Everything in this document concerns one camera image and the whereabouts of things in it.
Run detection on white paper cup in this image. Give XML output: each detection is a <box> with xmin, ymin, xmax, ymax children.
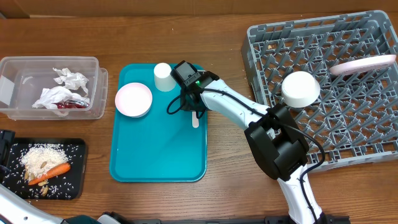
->
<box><xmin>154</xmin><ymin>63</ymin><xmax>176</xmax><ymax>92</ymax></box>

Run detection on rice and food scraps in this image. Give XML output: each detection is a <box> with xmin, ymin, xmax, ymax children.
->
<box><xmin>18</xmin><ymin>144</ymin><xmax>69</xmax><ymax>196</ymax></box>

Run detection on white plastic fork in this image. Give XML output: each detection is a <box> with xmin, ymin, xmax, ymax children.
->
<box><xmin>192</xmin><ymin>111</ymin><xmax>199</xmax><ymax>128</ymax></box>

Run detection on pink bowl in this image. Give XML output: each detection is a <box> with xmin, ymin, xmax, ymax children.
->
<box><xmin>115</xmin><ymin>83</ymin><xmax>153</xmax><ymax>118</ymax></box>

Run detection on orange carrot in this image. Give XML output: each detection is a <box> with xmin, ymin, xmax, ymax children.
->
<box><xmin>28</xmin><ymin>163</ymin><xmax>71</xmax><ymax>185</ymax></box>

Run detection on red snack wrapper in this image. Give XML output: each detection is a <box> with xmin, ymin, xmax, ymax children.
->
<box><xmin>55</xmin><ymin>100</ymin><xmax>89</xmax><ymax>109</ymax></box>

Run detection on white napkin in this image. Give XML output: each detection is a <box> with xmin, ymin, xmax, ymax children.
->
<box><xmin>32</xmin><ymin>68</ymin><xmax>90</xmax><ymax>110</ymax></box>

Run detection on white small bowl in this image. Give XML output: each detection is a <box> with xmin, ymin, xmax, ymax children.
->
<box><xmin>281</xmin><ymin>71</ymin><xmax>320</xmax><ymax>108</ymax></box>

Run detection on grey plastic dishwasher rack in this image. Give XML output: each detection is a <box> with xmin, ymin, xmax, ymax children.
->
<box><xmin>241</xmin><ymin>10</ymin><xmax>397</xmax><ymax>171</ymax></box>

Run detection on large pink plate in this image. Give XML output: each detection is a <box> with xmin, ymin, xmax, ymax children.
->
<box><xmin>330</xmin><ymin>54</ymin><xmax>396</xmax><ymax>75</ymax></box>

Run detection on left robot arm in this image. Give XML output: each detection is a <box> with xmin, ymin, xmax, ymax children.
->
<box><xmin>1</xmin><ymin>185</ymin><xmax>121</xmax><ymax>224</ymax></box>

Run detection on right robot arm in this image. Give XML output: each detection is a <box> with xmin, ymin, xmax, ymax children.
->
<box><xmin>170</xmin><ymin>60</ymin><xmax>328</xmax><ymax>223</ymax></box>

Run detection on black plastic tray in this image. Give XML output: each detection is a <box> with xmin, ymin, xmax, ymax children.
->
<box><xmin>1</xmin><ymin>138</ymin><xmax>88</xmax><ymax>200</ymax></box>

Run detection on clear plastic bin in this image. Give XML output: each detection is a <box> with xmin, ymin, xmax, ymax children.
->
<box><xmin>1</xmin><ymin>56</ymin><xmax>108</xmax><ymax>120</ymax></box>

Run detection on teal serving tray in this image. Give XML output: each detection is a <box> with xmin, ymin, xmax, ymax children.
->
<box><xmin>109</xmin><ymin>63</ymin><xmax>208</xmax><ymax>182</ymax></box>

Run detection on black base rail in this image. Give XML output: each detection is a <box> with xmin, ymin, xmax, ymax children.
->
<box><xmin>102</xmin><ymin>211</ymin><xmax>351</xmax><ymax>224</ymax></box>

